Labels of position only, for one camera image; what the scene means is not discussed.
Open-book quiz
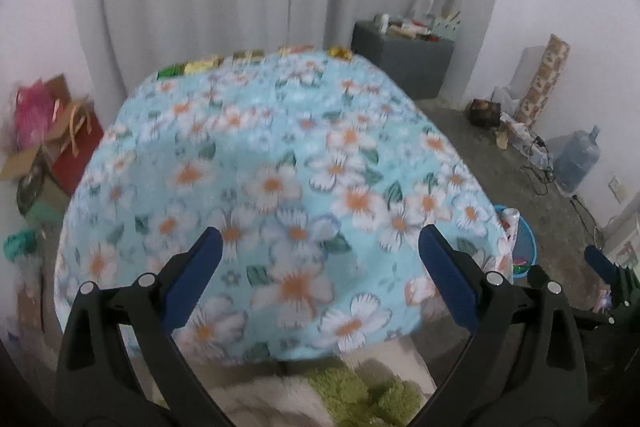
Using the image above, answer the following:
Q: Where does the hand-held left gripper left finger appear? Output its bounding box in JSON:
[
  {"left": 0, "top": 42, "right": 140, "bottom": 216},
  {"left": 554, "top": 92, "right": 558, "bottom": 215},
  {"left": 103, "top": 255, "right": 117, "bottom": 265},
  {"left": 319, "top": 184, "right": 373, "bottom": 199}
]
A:
[{"left": 55, "top": 227, "right": 224, "bottom": 427}]

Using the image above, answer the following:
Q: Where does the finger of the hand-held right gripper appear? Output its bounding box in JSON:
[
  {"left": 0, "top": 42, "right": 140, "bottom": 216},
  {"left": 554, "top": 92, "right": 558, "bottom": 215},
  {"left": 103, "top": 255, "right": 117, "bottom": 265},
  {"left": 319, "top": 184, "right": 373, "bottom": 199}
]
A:
[{"left": 585, "top": 245, "right": 626, "bottom": 280}]

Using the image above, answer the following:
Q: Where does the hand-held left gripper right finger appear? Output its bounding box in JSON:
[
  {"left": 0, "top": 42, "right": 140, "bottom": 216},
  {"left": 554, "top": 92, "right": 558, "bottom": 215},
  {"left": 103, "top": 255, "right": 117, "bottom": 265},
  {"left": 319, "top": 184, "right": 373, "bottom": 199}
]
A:
[{"left": 415, "top": 224, "right": 588, "bottom": 427}]

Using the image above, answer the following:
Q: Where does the blue plastic wastebasket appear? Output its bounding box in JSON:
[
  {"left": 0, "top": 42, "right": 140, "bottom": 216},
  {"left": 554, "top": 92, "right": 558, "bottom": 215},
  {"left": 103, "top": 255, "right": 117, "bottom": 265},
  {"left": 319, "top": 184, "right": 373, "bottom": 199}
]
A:
[{"left": 492, "top": 205, "right": 536, "bottom": 280}]

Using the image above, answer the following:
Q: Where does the white printed wrapper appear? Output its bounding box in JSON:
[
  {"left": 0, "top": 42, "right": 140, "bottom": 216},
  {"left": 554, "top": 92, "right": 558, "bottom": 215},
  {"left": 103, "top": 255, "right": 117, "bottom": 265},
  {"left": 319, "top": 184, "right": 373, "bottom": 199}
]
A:
[{"left": 502, "top": 207, "right": 521, "bottom": 258}]

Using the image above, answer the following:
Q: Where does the blue water jug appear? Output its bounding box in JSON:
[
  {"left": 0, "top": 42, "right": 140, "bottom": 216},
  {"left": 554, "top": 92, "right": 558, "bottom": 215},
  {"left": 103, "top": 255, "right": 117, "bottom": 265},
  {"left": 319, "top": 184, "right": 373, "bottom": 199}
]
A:
[{"left": 552, "top": 125, "right": 601, "bottom": 194}]

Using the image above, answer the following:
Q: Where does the green fuzzy cloth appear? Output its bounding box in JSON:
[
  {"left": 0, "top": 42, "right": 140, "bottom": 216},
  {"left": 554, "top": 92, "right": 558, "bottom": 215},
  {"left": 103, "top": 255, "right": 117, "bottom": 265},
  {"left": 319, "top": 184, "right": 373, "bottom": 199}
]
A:
[{"left": 305, "top": 367, "right": 426, "bottom": 427}]

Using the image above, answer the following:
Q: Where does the pile of white plastic bags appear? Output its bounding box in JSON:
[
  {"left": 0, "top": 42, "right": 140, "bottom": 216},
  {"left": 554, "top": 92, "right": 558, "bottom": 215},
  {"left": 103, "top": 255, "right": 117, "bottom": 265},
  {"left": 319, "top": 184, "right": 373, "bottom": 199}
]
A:
[{"left": 492, "top": 84, "right": 547, "bottom": 158}]

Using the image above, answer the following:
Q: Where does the dark woven basket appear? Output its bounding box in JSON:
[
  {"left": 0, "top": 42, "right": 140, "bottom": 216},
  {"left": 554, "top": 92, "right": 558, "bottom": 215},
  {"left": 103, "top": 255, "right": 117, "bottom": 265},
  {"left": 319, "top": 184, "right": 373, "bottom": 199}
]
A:
[{"left": 467, "top": 98, "right": 502, "bottom": 128}]

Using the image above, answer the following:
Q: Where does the floral light blue blanket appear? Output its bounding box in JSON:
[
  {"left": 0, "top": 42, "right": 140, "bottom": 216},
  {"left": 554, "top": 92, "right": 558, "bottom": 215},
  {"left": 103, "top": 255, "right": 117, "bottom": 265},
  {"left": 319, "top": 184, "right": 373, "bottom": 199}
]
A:
[{"left": 52, "top": 49, "right": 516, "bottom": 365}]

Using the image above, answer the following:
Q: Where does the red paper bag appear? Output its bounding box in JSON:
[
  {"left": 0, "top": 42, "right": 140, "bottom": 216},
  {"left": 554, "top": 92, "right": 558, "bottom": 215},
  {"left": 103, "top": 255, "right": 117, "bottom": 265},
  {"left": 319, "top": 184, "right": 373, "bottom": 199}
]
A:
[{"left": 50, "top": 97, "right": 106, "bottom": 195}]

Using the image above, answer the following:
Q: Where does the teal small item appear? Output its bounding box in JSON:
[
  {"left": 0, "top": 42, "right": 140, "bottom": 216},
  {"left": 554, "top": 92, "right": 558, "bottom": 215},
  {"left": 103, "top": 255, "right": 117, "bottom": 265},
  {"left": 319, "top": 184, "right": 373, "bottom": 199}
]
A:
[{"left": 2, "top": 229, "right": 39, "bottom": 260}]

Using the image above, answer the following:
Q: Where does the tall patterned paper roll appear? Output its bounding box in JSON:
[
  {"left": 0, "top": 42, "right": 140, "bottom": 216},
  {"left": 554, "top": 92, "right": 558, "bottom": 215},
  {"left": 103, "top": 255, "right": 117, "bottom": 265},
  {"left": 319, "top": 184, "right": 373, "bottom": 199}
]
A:
[{"left": 515, "top": 34, "right": 571, "bottom": 130}]

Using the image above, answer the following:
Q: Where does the cardboard box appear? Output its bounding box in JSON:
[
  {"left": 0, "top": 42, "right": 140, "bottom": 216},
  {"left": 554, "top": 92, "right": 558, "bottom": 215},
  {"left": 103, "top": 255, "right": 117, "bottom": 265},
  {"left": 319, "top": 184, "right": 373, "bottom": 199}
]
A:
[{"left": 0, "top": 74, "right": 76, "bottom": 182}]

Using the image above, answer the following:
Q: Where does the grey cabinet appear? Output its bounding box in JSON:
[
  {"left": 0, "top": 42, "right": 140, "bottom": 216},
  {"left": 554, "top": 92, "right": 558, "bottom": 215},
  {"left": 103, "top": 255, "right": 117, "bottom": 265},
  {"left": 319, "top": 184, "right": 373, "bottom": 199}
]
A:
[{"left": 350, "top": 21, "right": 456, "bottom": 100}]

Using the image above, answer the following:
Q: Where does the pink shredded paper bundle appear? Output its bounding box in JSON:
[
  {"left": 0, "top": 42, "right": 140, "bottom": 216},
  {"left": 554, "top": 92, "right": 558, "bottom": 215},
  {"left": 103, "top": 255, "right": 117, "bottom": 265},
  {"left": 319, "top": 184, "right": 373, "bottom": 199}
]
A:
[{"left": 15, "top": 79, "right": 57, "bottom": 152}]

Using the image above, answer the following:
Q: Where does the white wall socket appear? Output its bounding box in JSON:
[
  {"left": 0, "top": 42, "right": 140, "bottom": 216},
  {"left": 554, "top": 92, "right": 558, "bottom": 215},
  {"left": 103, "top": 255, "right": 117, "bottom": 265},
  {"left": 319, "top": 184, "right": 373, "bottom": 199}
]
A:
[{"left": 607, "top": 177, "right": 632, "bottom": 202}]

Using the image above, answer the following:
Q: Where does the black cable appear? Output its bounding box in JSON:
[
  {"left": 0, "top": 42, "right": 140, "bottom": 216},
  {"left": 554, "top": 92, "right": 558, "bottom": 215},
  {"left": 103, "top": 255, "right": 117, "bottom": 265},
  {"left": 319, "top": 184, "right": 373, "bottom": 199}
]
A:
[{"left": 520, "top": 157, "right": 601, "bottom": 233}]

